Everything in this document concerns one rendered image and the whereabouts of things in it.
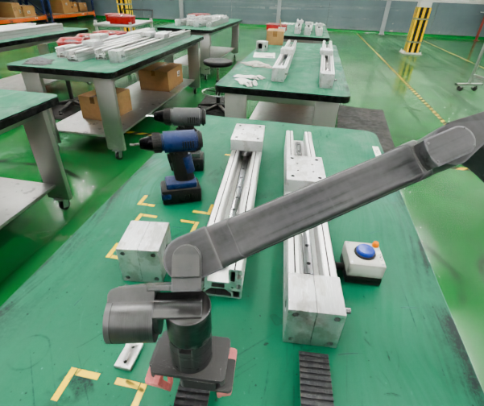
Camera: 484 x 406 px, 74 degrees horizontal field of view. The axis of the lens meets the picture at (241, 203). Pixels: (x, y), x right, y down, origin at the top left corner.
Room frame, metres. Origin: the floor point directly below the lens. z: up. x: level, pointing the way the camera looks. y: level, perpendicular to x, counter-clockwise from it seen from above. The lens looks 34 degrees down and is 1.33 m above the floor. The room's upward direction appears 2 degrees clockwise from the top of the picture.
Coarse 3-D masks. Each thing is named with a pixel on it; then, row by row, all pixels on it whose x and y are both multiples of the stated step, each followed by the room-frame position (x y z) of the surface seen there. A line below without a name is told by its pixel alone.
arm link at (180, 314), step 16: (160, 304) 0.25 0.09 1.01; (176, 304) 0.26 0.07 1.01; (192, 304) 0.26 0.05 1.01; (208, 304) 0.26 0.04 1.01; (160, 320) 0.25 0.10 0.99; (176, 320) 0.24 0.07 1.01; (192, 320) 0.24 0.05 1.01; (208, 320) 0.25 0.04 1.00; (176, 336) 0.23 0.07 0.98; (192, 336) 0.23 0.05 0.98; (208, 336) 0.25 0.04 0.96
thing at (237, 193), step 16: (240, 160) 1.04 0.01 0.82; (256, 160) 0.96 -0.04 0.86; (224, 176) 0.85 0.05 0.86; (240, 176) 0.90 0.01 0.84; (256, 176) 0.86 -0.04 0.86; (224, 192) 0.76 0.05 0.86; (240, 192) 0.81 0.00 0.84; (224, 208) 0.70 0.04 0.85; (240, 208) 0.74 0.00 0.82; (208, 224) 0.61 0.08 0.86; (224, 272) 0.50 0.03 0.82; (240, 272) 0.46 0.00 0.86; (208, 288) 0.47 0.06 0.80; (224, 288) 0.47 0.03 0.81; (240, 288) 0.46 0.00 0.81
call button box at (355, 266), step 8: (344, 248) 0.59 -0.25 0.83; (352, 248) 0.57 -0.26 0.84; (376, 248) 0.58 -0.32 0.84; (344, 256) 0.57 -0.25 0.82; (352, 256) 0.55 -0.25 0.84; (360, 256) 0.54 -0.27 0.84; (376, 256) 0.55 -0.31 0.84; (336, 264) 0.56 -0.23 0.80; (344, 264) 0.56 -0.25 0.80; (352, 264) 0.52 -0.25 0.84; (360, 264) 0.52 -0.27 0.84; (368, 264) 0.52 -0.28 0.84; (376, 264) 0.52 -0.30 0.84; (384, 264) 0.52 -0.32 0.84; (344, 272) 0.54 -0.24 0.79; (352, 272) 0.52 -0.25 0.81; (360, 272) 0.52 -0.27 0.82; (368, 272) 0.52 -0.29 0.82; (376, 272) 0.52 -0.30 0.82; (352, 280) 0.52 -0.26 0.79; (360, 280) 0.52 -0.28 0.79; (368, 280) 0.52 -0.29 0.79; (376, 280) 0.52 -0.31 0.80
